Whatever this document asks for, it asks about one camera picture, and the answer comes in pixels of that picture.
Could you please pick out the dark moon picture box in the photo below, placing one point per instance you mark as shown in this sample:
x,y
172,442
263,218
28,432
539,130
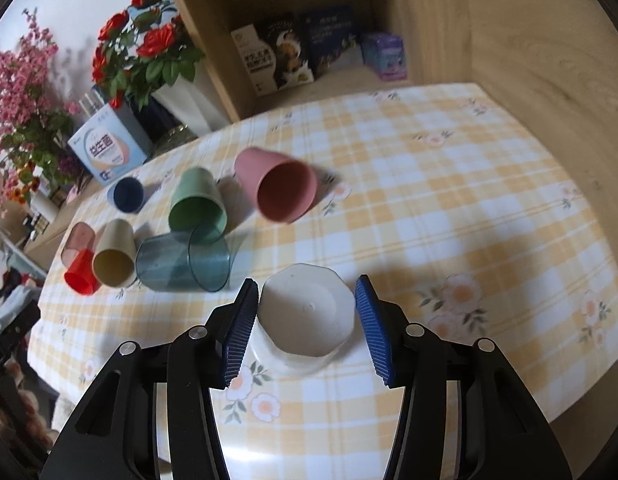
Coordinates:
x,y
289,51

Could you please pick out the green plastic cup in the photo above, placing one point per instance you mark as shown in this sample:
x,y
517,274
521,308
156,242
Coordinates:
x,y
197,208

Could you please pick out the pink plastic cup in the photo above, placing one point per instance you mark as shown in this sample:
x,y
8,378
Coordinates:
x,y
282,188

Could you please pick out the low wooden cabinet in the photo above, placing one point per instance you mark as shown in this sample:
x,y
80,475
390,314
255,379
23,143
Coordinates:
x,y
42,250

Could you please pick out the transparent brown cup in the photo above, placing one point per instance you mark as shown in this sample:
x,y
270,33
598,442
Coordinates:
x,y
80,237

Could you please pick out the red rose bouquet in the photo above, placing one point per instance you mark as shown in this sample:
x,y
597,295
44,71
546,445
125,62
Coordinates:
x,y
141,49

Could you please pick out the beige plastic cup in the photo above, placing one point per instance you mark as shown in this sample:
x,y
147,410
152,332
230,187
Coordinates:
x,y
114,259

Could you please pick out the pink blossom bouquet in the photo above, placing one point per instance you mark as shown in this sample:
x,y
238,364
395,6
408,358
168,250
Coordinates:
x,y
34,125

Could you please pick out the blue plastic cup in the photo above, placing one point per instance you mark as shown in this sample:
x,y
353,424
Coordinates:
x,y
126,195

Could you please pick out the purple small box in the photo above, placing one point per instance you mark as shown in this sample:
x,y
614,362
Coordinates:
x,y
384,53

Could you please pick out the yellow plaid floral tablecloth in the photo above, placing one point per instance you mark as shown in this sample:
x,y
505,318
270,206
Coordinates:
x,y
451,207

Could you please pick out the glass tray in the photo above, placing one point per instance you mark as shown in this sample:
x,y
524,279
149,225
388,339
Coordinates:
x,y
171,140

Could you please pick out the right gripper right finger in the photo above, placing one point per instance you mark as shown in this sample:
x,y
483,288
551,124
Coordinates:
x,y
375,329

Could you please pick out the probiotic blue white box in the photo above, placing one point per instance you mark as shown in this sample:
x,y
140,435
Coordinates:
x,y
111,143

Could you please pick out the white plastic cup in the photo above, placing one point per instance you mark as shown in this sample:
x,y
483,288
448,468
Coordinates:
x,y
305,314

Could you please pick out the white cylindrical vase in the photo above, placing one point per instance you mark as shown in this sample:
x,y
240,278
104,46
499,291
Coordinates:
x,y
44,206

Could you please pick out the transparent teal cup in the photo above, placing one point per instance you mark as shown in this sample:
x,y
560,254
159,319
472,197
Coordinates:
x,y
184,261

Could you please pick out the white flower pot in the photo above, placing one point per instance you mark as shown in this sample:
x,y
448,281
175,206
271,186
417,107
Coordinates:
x,y
195,104

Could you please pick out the red plastic cup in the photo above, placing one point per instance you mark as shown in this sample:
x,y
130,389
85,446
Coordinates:
x,y
80,276

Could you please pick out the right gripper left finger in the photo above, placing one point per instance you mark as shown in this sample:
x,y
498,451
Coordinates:
x,y
236,329

